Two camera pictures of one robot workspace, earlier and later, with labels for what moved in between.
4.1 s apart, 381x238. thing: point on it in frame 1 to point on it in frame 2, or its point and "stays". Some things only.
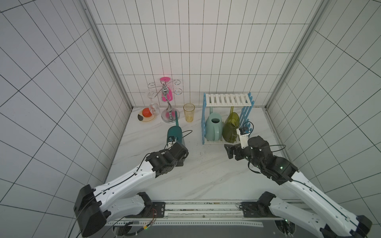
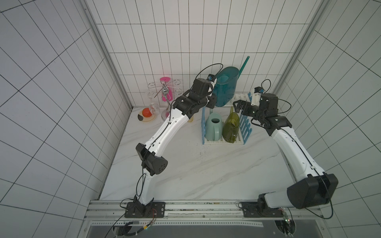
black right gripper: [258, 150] to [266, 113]
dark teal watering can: [174, 131] to [227, 79]
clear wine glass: [155, 109] stays
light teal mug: [214, 126] stays
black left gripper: [179, 163] to [213, 99]
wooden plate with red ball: [145, 115] stays
